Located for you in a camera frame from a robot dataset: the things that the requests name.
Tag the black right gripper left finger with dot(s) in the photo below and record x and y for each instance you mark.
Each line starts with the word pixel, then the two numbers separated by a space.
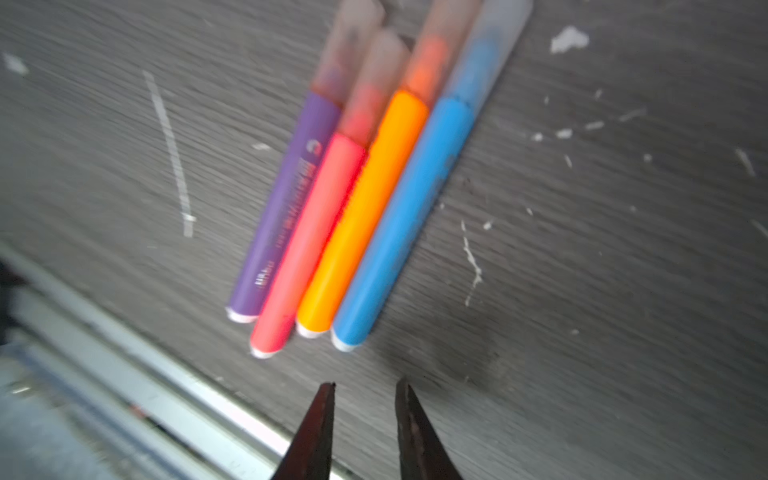
pixel 309 456

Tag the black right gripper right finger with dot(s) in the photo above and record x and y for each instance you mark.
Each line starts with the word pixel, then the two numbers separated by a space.
pixel 422 454

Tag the pink red marker pen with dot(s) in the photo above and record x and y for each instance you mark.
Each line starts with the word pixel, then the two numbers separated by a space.
pixel 348 148

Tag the blue marker pen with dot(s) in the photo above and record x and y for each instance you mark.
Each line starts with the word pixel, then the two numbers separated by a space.
pixel 490 42

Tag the orange marker pen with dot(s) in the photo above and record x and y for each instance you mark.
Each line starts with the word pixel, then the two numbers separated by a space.
pixel 440 40

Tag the purple marker pen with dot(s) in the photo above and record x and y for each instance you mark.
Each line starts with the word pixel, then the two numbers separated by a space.
pixel 351 35

